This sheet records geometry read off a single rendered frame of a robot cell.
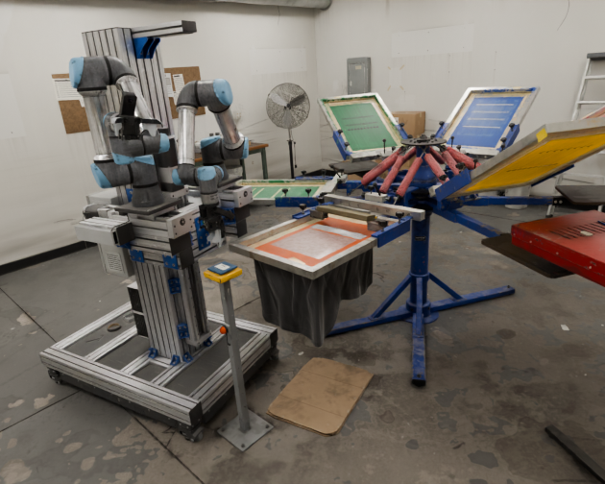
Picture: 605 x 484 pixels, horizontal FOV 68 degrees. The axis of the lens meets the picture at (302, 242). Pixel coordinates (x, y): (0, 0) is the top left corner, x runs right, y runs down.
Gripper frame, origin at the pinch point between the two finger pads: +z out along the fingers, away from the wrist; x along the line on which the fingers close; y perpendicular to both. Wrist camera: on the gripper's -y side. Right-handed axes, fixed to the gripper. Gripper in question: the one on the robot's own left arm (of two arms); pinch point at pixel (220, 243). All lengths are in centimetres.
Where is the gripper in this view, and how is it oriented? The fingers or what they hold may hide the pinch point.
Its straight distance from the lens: 205.4
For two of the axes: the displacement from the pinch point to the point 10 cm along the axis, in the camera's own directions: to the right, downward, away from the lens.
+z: 0.6, 9.3, 3.5
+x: 7.2, 2.0, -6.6
